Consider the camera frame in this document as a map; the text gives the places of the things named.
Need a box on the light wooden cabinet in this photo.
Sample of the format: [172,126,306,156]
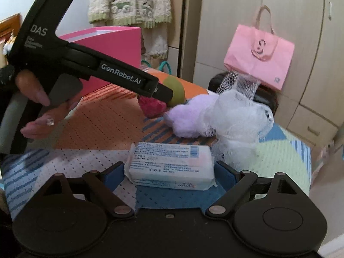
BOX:
[168,0,183,78]

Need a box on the teal handled bag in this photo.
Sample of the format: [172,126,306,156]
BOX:
[140,58,172,75]

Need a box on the white mesh bath sponge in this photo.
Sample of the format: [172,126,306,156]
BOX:
[211,71,275,171]

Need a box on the pink cardboard box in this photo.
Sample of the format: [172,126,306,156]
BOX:
[58,27,142,97]

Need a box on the purple plush toy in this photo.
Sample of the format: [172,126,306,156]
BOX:
[164,95,221,138]

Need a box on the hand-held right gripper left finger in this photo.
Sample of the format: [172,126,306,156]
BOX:
[40,162,134,219]

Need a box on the white tissue packet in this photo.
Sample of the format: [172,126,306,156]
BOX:
[124,142,218,191]

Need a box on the person's left hand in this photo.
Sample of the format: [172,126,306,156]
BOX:
[15,69,81,140]

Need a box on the orange green plush ball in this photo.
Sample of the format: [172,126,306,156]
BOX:
[163,77,186,107]

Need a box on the pink tote bag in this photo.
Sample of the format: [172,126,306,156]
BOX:
[224,5,295,91]

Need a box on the beige three-door wardrobe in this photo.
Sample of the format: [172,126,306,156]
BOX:
[179,0,344,146]

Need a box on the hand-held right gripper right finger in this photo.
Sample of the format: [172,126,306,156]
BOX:
[206,160,303,219]

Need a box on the black suitcase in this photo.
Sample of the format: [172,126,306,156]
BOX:
[208,71,277,113]

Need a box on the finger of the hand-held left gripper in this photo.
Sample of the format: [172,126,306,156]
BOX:
[154,82,174,103]

